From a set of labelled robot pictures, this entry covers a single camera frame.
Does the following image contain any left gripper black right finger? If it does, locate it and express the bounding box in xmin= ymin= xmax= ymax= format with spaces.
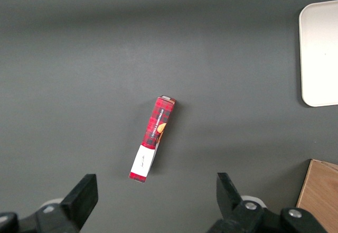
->
xmin=208 ymin=172 xmax=325 ymax=233

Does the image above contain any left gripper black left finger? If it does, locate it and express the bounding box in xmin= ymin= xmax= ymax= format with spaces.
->
xmin=0 ymin=174 xmax=99 ymax=233

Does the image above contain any beige rectangular tray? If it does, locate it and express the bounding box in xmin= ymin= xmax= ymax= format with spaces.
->
xmin=298 ymin=0 xmax=338 ymax=108

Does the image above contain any wooden drawer cabinet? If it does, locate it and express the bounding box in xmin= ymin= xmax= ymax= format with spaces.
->
xmin=295 ymin=159 xmax=338 ymax=233

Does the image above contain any red tartan shortbread box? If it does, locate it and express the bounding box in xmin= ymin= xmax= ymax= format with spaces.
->
xmin=128 ymin=95 xmax=177 ymax=185

